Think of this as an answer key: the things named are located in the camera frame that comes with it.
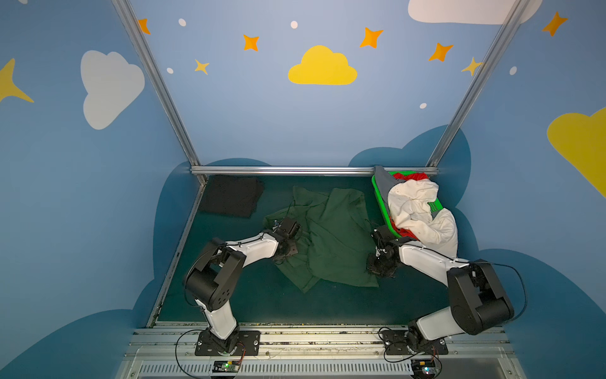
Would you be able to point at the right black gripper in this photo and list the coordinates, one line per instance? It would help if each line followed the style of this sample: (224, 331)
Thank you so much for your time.
(377, 265)

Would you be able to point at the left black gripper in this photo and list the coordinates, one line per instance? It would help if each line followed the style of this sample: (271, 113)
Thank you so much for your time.
(289, 228)

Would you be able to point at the dark green t-shirt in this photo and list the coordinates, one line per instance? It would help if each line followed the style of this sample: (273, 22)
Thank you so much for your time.
(334, 241)

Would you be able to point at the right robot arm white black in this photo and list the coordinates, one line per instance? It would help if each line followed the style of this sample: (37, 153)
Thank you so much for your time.
(477, 299)

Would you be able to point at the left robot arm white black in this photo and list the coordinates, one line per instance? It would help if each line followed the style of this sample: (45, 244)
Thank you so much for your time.
(215, 274)

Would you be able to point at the folded black t-shirt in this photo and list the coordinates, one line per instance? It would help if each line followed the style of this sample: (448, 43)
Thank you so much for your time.
(235, 196)

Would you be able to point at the white t-shirt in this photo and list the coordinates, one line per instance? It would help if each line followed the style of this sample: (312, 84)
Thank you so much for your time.
(409, 210)

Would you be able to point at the bright green basket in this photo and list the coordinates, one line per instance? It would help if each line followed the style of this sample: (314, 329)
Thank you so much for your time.
(435, 207)

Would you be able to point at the grey t-shirt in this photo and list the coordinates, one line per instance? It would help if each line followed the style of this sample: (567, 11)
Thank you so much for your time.
(384, 182)

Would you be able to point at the red t-shirt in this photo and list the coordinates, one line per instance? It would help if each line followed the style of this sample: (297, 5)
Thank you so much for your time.
(402, 177)

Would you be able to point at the right controller board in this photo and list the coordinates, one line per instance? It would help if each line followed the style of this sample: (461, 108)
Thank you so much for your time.
(424, 368)

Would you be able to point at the controller board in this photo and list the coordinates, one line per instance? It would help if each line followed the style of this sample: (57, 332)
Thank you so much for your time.
(226, 367)
(424, 368)

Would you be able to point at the left controller board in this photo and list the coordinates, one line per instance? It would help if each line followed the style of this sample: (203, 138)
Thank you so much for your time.
(226, 367)

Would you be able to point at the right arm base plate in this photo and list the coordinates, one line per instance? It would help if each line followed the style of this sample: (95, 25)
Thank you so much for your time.
(405, 342)

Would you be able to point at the aluminium frame back rail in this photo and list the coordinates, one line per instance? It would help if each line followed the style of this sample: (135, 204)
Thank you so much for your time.
(283, 171)

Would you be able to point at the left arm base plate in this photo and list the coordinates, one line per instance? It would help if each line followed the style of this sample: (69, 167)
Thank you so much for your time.
(238, 343)

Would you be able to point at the aluminium front rail base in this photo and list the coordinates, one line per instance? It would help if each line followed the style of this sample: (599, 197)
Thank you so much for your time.
(167, 350)

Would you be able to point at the aluminium frame left post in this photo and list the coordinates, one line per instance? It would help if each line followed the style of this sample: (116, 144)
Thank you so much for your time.
(137, 37)

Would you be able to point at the aluminium frame post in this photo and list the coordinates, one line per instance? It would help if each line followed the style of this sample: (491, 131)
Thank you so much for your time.
(496, 50)
(137, 37)

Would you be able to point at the aluminium frame right post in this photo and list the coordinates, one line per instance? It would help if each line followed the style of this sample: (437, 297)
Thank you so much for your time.
(496, 50)

